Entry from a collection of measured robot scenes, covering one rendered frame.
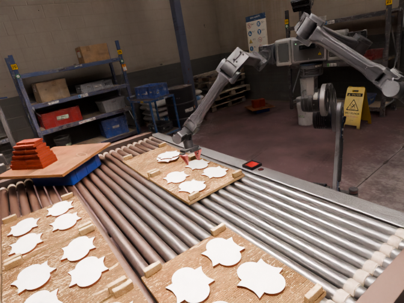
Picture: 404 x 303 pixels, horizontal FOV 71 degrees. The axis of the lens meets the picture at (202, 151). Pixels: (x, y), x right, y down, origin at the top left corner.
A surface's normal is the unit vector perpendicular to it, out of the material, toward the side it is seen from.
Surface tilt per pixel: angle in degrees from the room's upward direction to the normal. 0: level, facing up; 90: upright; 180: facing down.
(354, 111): 77
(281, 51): 90
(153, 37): 90
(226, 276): 0
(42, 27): 90
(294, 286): 0
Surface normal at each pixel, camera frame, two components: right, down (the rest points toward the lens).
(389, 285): -0.16, -0.92
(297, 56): -0.51, 0.38
